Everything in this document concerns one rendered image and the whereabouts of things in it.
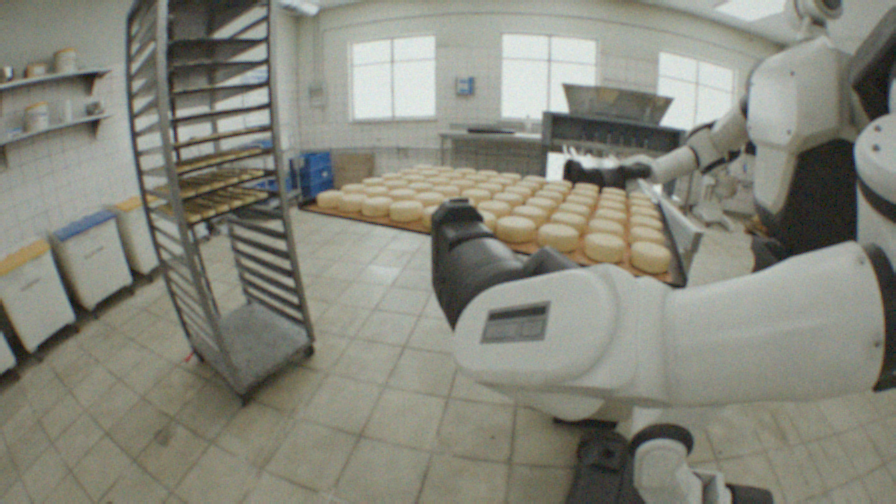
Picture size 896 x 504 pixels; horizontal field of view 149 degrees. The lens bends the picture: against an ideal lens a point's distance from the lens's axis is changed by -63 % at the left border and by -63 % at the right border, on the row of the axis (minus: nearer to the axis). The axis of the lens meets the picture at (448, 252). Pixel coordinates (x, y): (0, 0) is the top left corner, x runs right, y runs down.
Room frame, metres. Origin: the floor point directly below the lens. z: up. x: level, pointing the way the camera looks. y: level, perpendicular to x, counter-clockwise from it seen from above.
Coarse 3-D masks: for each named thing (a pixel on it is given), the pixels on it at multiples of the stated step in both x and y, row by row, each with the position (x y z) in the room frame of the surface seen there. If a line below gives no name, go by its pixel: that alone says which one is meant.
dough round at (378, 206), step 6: (372, 198) 0.53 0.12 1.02; (378, 198) 0.53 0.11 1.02; (384, 198) 0.53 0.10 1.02; (366, 204) 0.50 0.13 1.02; (372, 204) 0.49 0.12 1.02; (378, 204) 0.49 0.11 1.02; (384, 204) 0.50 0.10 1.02; (390, 204) 0.50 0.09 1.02; (366, 210) 0.49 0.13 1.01; (372, 210) 0.49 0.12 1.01; (378, 210) 0.49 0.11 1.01; (384, 210) 0.49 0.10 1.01; (372, 216) 0.49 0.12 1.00; (378, 216) 0.49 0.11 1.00
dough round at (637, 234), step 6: (636, 228) 0.39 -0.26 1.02; (642, 228) 0.39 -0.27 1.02; (648, 228) 0.39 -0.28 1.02; (630, 234) 0.38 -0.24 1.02; (636, 234) 0.37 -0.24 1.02; (642, 234) 0.37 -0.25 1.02; (648, 234) 0.37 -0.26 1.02; (654, 234) 0.37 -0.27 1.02; (660, 234) 0.37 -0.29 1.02; (630, 240) 0.38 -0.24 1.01; (636, 240) 0.37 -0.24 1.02; (642, 240) 0.36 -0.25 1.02; (648, 240) 0.35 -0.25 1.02; (654, 240) 0.35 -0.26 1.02; (660, 240) 0.35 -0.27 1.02
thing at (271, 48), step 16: (272, 0) 1.24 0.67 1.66; (272, 16) 1.24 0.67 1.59; (272, 32) 1.24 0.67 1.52; (272, 48) 1.24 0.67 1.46; (272, 64) 1.24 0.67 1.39; (272, 80) 1.24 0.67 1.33; (272, 96) 1.23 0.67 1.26; (272, 112) 1.23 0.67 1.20; (272, 144) 1.24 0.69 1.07; (288, 208) 1.25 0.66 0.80; (288, 224) 1.24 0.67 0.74; (288, 240) 1.23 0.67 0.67; (304, 304) 1.24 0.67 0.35; (304, 320) 1.24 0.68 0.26
